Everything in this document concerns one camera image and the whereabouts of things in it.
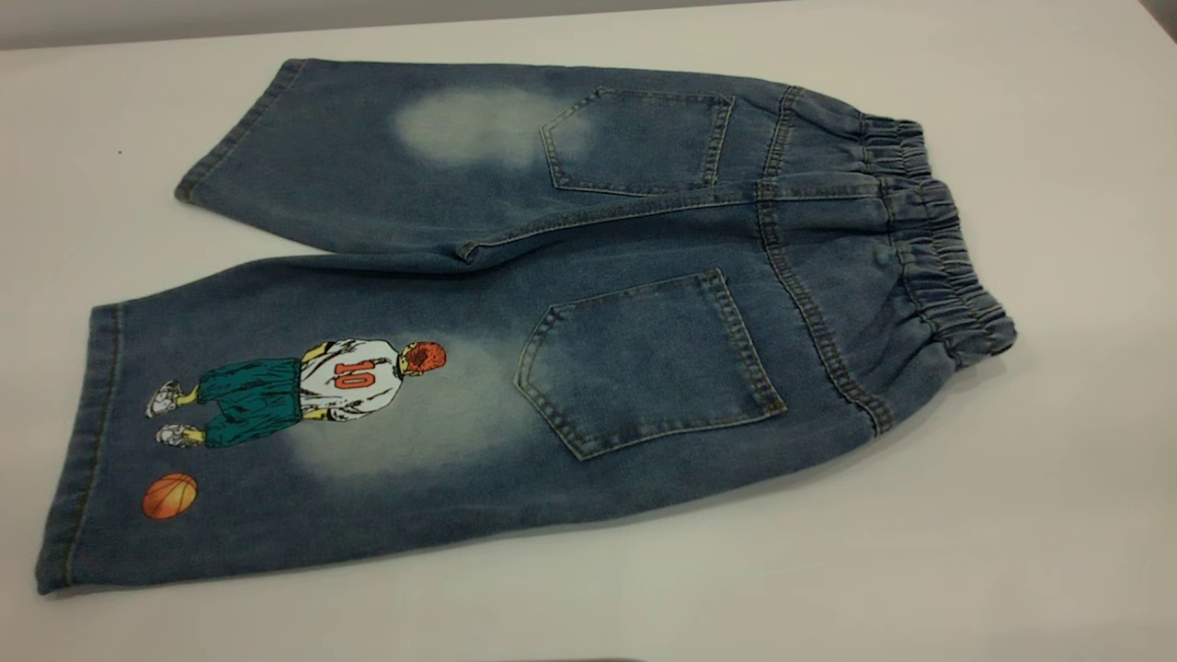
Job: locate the blue denim shorts basketball print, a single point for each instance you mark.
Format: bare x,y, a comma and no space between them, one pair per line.
644,239

